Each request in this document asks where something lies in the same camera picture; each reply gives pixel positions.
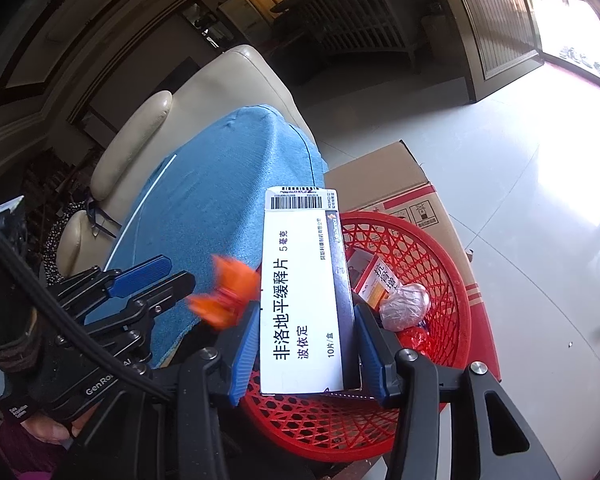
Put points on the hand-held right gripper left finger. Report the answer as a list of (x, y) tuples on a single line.
[(245, 355)]

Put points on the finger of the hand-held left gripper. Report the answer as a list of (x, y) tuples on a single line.
[(140, 272), (170, 285)]

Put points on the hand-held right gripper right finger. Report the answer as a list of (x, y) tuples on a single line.
[(370, 355)]

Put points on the silver foil wrapper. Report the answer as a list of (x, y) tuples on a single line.
[(405, 305)]

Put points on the orange wrapper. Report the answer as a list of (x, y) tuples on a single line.
[(235, 285)]

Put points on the orange and white box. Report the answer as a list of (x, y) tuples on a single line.
[(380, 285)]

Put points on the white medicine box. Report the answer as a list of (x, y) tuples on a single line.
[(300, 300)]

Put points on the red mesh basket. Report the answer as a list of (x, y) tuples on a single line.
[(330, 425)]

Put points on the person's left hand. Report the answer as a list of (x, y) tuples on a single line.
[(60, 430)]

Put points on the red plastic wrapper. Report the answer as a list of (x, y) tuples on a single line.
[(417, 340)]

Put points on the black eyeglasses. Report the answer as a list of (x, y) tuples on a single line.
[(102, 220)]

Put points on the person's clothing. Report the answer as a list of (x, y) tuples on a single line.
[(25, 455)]

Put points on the dark floral garment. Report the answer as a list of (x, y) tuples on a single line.
[(62, 240)]

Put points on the blue tablecloth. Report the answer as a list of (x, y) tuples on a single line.
[(220, 185)]

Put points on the large cardboard box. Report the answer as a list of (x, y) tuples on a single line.
[(380, 175)]

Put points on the cream leather sofa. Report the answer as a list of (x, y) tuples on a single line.
[(230, 80)]

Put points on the white standing air conditioner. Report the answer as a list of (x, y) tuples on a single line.
[(235, 12)]

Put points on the wooden crib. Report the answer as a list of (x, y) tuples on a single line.
[(355, 15)]

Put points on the brown box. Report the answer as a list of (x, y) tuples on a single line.
[(437, 32)]

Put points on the dark metal door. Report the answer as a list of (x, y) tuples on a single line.
[(500, 20)]

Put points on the dark shoe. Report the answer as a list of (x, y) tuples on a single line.
[(570, 53)]

